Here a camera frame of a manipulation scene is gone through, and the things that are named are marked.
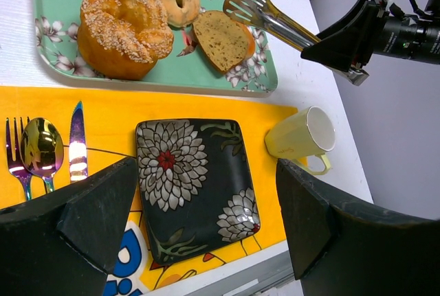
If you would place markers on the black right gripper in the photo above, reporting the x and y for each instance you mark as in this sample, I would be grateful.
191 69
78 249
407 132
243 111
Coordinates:
368 29

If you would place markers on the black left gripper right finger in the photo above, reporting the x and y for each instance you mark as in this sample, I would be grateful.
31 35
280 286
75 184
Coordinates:
340 244

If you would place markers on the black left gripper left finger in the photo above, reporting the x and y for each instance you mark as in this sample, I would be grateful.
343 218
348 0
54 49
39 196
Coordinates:
67 242

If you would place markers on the metal serving tongs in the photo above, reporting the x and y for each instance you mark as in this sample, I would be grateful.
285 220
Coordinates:
265 15

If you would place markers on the brown bread slice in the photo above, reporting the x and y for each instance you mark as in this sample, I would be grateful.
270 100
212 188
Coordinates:
224 41

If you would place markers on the iridescent fork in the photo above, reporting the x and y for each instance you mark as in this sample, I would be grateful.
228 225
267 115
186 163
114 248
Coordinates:
15 164

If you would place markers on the iridescent knife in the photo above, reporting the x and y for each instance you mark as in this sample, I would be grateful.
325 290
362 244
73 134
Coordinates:
78 163

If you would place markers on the iridescent spoon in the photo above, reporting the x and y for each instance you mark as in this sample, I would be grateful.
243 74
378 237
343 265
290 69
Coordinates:
42 150

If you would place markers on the glazed orange donut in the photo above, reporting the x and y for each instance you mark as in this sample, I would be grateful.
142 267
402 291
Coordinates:
251 42

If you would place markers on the pale green mug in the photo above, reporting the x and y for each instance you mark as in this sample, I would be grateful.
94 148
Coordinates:
309 132

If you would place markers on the yellow placemat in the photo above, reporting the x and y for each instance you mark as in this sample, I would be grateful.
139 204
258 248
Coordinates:
110 121

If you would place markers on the black floral square plate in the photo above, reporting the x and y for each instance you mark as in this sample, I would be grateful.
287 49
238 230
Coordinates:
196 186

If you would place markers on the sugar-crusted round bun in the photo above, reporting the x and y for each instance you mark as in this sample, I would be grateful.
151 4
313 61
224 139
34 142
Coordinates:
124 39

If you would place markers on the green floral tray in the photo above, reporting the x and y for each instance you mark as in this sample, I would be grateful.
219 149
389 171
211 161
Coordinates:
57 22

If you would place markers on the aluminium table frame rail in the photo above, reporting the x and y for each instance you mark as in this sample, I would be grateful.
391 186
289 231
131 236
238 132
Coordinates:
246 276

